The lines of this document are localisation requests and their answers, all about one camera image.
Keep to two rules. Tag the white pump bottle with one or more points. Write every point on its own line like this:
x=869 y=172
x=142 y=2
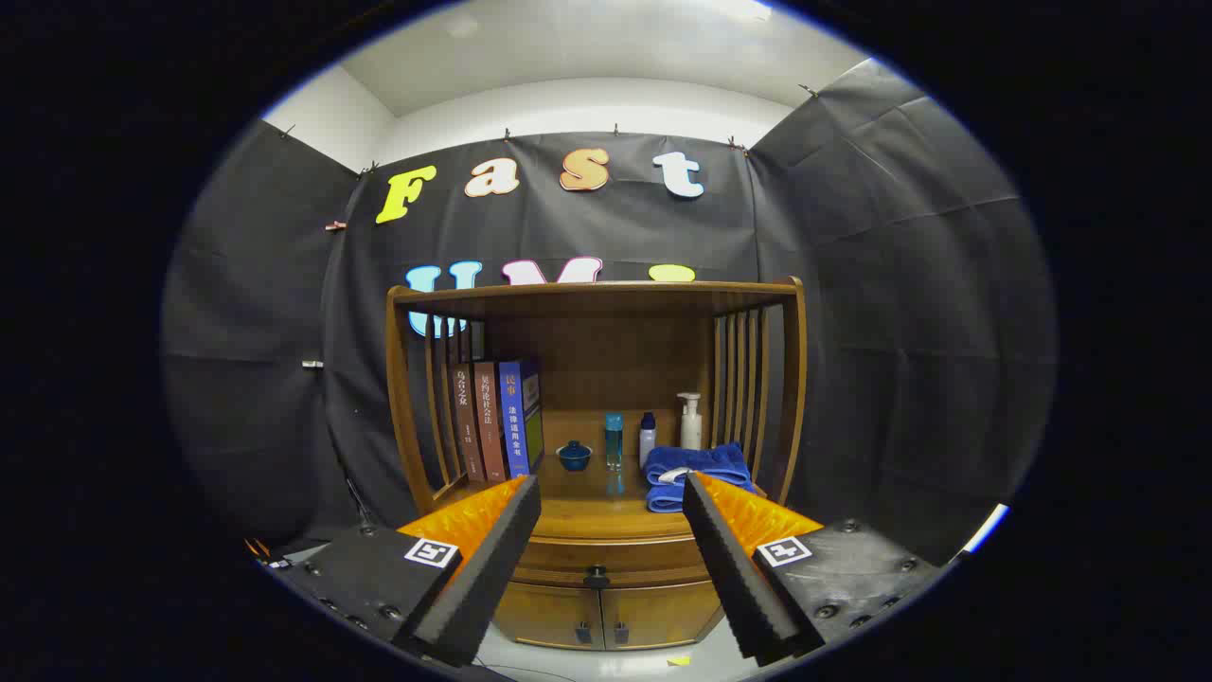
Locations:
x=691 y=431

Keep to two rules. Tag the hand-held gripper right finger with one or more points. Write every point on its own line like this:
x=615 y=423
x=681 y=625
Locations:
x=734 y=568

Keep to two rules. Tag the wooden cabinet door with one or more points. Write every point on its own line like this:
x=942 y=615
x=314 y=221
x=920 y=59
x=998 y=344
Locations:
x=658 y=616
x=544 y=616

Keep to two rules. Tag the blue book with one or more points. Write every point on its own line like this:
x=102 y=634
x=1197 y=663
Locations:
x=514 y=421

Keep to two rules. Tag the wooden cabinet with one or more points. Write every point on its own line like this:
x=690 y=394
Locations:
x=606 y=350

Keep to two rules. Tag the blue lidded teacup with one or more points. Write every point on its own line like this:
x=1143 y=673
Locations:
x=574 y=457

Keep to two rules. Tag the clear blue bottle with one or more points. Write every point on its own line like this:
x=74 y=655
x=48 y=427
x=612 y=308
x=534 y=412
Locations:
x=614 y=440

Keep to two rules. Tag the light brown book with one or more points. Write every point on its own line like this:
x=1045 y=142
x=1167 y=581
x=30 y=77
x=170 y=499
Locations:
x=490 y=421

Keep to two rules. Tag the blue folded towel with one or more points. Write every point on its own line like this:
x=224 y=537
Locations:
x=705 y=461

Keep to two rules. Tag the wooden drawer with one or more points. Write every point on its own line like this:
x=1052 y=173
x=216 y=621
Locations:
x=568 y=561

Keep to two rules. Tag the black backdrop cloth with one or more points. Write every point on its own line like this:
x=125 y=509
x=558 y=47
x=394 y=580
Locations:
x=615 y=227

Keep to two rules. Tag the white bottle with blue cap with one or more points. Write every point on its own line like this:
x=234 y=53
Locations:
x=648 y=445

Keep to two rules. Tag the wooden countertop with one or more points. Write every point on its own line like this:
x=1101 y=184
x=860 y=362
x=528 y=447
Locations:
x=587 y=502

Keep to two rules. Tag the dark brown book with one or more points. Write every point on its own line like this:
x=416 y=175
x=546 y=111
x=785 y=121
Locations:
x=466 y=426

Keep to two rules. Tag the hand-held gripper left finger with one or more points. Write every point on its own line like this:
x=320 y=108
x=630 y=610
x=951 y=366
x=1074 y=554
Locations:
x=492 y=568

